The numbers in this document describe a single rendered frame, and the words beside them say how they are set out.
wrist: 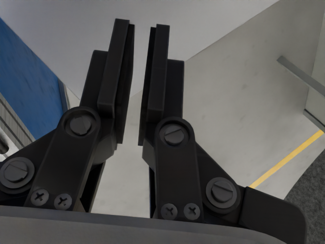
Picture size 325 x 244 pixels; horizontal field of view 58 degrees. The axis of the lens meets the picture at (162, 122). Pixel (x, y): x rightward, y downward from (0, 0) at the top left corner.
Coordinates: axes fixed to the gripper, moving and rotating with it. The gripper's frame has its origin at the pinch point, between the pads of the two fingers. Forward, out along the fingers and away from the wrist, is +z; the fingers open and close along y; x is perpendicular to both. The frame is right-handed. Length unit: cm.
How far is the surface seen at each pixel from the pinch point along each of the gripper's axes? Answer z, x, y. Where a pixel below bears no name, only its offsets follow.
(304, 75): 100, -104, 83
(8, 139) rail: 11.7, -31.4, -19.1
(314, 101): 115, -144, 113
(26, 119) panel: 22, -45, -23
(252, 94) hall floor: 107, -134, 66
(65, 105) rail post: 49, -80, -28
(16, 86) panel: 29, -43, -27
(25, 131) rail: 16.5, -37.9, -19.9
